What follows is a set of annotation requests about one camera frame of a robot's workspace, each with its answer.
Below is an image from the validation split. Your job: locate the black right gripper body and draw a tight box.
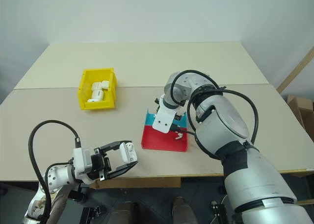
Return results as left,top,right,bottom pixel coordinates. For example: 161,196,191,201
171,112,184,133

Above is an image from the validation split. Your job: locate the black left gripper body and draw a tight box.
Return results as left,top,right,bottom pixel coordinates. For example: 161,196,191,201
85,148,111,181

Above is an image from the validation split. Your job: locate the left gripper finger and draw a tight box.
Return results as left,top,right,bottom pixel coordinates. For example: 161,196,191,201
100,140,127,154
107,161,138,179

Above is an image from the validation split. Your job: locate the white charging case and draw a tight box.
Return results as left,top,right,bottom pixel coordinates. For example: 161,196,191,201
91,80,111,91
119,142,138,164
87,89,105,103

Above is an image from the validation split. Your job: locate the yellow plastic bin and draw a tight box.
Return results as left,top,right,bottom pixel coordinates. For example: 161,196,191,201
78,67,118,111

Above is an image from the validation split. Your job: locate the brown cardboard box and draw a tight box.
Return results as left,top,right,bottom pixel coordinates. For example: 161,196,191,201
287,94,314,131

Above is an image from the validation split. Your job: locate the brown cardboard panel under table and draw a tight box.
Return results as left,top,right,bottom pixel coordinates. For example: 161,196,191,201
89,176,182,189

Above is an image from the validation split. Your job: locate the blue plastic tray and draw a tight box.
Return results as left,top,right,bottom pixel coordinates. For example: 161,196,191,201
144,108,188,129

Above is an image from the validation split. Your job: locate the red plastic tray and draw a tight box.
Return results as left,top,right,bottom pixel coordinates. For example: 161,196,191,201
141,124,189,152

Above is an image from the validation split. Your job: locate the dark rounded shape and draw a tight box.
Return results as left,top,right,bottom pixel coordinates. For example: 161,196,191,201
171,197,197,224

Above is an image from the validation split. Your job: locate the slanted wooden bar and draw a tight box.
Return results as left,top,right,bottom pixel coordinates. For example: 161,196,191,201
276,46,314,97

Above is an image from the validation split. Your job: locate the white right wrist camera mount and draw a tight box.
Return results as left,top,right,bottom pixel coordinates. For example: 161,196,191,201
152,95,182,134

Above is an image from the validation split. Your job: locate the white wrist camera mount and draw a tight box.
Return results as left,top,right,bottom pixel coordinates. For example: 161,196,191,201
152,95,182,134
72,147,93,183

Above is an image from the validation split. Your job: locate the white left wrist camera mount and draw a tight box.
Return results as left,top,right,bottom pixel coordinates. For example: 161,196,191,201
72,147,93,183

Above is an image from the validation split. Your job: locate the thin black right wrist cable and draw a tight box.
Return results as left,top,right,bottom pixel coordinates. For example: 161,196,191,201
171,89,224,161

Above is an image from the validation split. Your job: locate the black metal bracket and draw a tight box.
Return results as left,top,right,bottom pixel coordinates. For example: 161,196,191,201
82,205,106,220
210,201,229,224

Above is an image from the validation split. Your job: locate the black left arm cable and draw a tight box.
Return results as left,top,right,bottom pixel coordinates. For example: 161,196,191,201
28,120,81,224

